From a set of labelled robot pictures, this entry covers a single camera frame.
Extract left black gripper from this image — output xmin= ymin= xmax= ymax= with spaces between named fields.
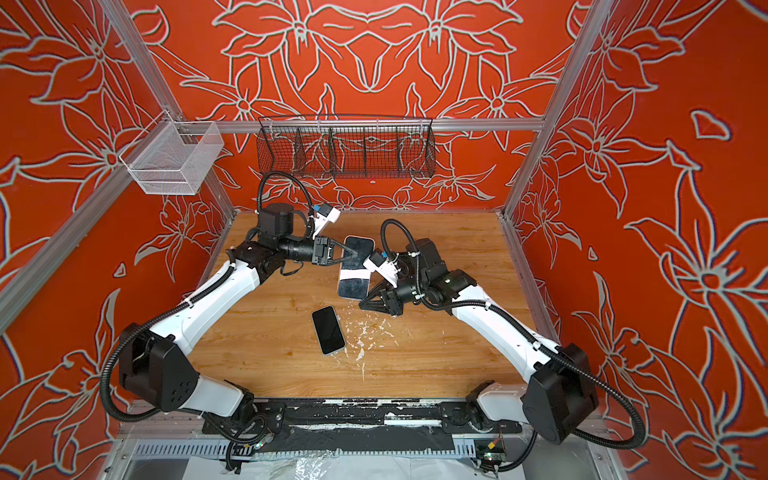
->
xmin=280 ymin=237 xmax=358 ymax=269

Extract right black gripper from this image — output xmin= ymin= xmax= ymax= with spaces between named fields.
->
xmin=357 ymin=273 xmax=431 ymax=317

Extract phone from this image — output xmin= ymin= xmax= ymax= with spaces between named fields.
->
xmin=337 ymin=235 xmax=375 ymax=300
xmin=311 ymin=306 xmax=346 ymax=355

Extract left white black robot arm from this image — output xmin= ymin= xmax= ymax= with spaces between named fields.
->
xmin=99 ymin=199 xmax=356 ymax=423

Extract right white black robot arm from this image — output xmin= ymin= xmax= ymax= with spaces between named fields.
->
xmin=357 ymin=234 xmax=647 ymax=450

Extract small green circuit board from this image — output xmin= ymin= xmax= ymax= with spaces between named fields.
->
xmin=475 ymin=439 xmax=506 ymax=471

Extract clear plastic bin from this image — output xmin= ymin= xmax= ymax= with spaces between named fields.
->
xmin=120 ymin=121 xmax=224 ymax=196

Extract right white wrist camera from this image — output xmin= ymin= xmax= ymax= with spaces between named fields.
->
xmin=363 ymin=249 xmax=399 ymax=287

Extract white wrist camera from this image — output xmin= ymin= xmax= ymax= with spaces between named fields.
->
xmin=312 ymin=203 xmax=341 ymax=238
xmin=363 ymin=249 xmax=399 ymax=287

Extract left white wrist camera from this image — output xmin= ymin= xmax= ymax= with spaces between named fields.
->
xmin=312 ymin=203 xmax=341 ymax=238

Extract black wire basket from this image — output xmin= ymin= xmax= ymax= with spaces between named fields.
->
xmin=256 ymin=115 xmax=437 ymax=180

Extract aluminium frame rails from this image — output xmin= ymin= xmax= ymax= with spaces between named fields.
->
xmin=0 ymin=0 xmax=619 ymax=480

